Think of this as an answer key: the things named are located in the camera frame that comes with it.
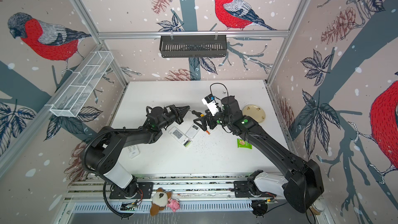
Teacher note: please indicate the brown white plush dog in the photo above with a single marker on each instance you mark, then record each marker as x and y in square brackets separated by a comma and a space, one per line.
[159, 201]

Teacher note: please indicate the cream ceramic plate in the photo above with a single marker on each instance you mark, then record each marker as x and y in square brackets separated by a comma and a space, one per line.
[255, 112]

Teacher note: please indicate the amber plastic jar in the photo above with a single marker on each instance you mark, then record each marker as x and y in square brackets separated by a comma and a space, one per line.
[317, 208]

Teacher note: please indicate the green snack packet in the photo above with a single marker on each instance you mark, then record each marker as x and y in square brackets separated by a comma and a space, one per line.
[243, 144]

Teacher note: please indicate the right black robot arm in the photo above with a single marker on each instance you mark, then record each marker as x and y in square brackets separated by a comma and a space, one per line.
[304, 181]

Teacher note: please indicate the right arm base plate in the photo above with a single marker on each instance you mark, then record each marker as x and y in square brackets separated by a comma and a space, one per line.
[245, 189]

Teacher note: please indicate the black wire wall basket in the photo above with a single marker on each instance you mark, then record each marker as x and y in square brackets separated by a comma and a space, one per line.
[190, 46]

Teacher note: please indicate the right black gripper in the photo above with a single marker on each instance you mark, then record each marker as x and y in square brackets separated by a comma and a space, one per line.
[210, 117]

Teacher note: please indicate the white wire wall basket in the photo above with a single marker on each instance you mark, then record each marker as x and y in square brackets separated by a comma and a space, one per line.
[84, 81]

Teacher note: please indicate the black yellow screwdriver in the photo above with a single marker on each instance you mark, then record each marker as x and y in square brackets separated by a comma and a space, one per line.
[198, 114]

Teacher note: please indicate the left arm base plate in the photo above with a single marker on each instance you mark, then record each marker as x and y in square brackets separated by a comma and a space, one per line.
[139, 190]

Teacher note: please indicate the pink plush toy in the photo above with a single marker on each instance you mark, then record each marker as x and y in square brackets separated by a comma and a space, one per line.
[174, 205]

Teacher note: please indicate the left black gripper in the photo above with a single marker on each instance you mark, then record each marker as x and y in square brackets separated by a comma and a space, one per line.
[173, 110]

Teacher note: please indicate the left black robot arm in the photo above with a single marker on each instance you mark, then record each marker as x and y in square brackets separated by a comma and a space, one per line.
[101, 154]

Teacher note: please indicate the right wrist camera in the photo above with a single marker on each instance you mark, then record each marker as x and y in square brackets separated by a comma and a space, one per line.
[210, 102]

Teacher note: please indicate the white red remote control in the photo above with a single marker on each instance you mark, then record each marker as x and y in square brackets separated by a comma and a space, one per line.
[192, 131]

